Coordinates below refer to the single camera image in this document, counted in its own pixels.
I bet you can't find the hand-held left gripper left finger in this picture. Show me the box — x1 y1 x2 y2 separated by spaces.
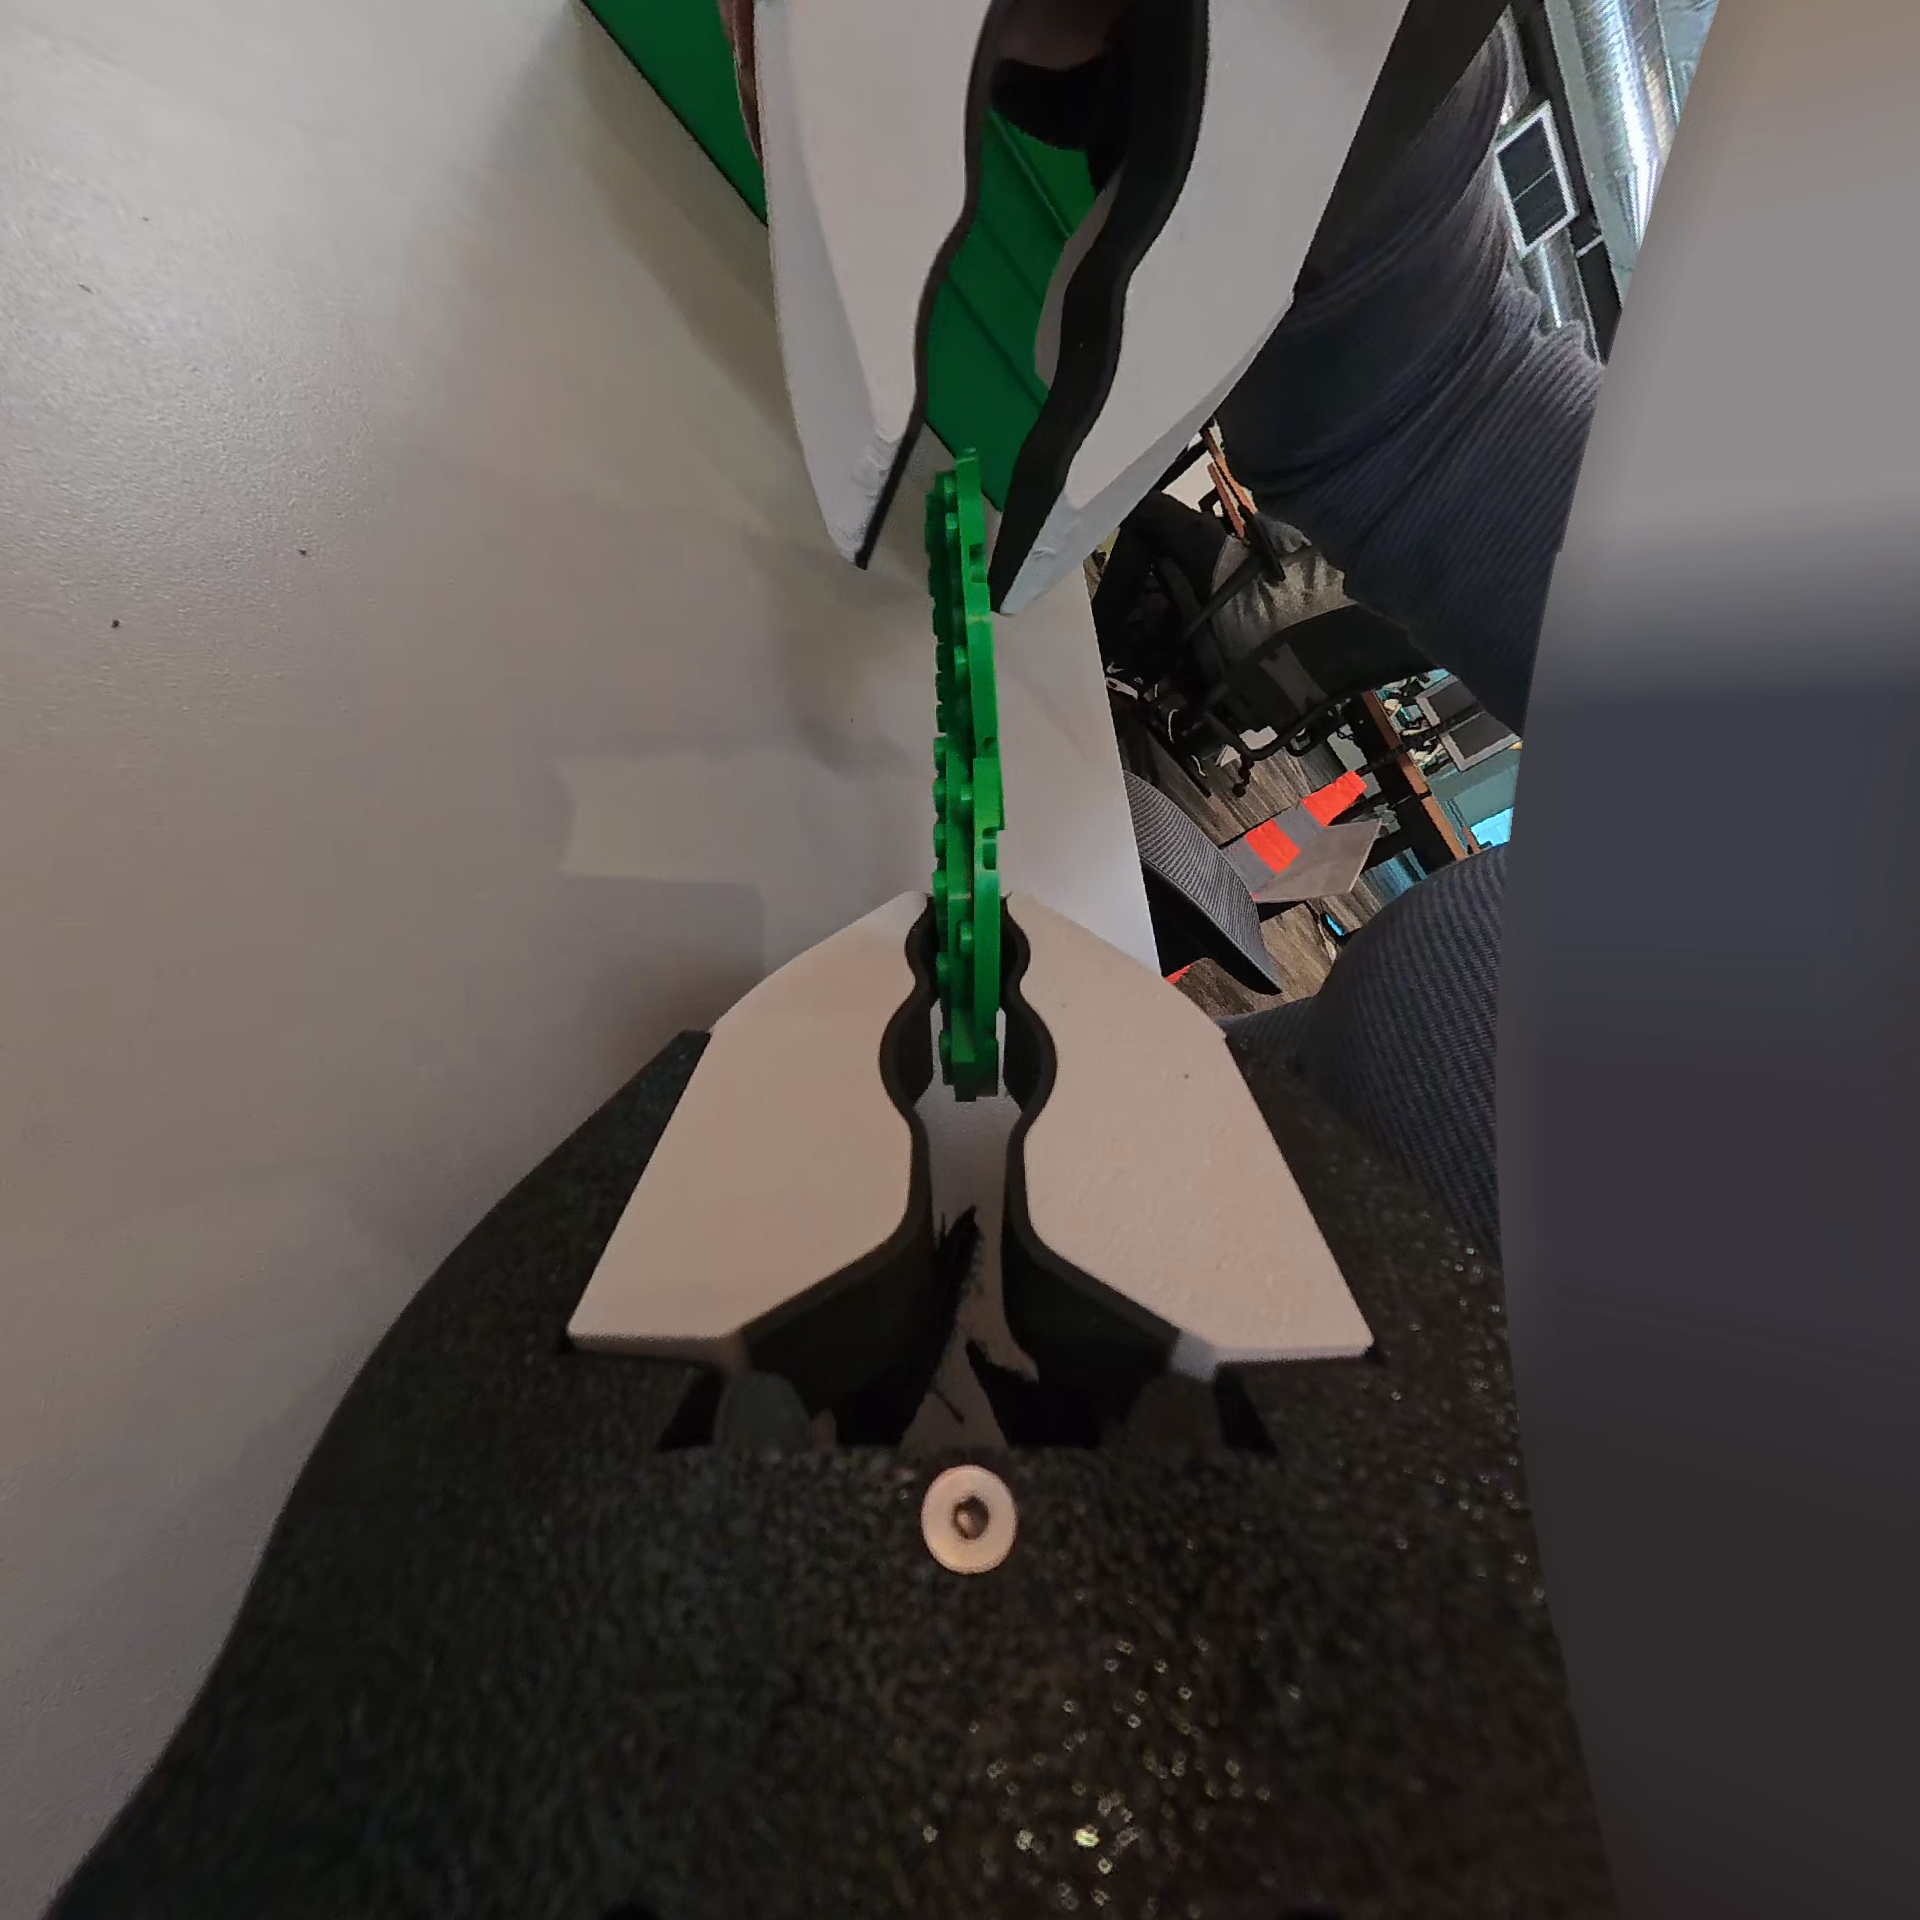
565 888 939 1376

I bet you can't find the silver ventilation duct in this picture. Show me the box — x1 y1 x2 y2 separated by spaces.
1546 0 1721 311

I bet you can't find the green storage bin stack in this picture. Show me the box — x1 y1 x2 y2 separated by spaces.
582 0 1122 450

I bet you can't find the person's right forearm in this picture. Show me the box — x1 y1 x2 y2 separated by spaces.
1210 28 1611 721

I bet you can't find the black office chair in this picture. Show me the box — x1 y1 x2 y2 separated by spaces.
1128 771 1286 995
1094 493 1443 756

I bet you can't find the green lego plate assembly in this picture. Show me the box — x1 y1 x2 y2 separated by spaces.
922 447 1011 1106

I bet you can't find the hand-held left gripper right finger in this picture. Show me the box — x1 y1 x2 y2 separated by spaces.
992 893 1377 1382

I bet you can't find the person's own torso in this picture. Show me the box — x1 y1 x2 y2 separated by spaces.
1221 846 1509 1253

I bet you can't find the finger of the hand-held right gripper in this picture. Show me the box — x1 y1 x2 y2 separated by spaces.
989 0 1413 621
750 0 1001 571

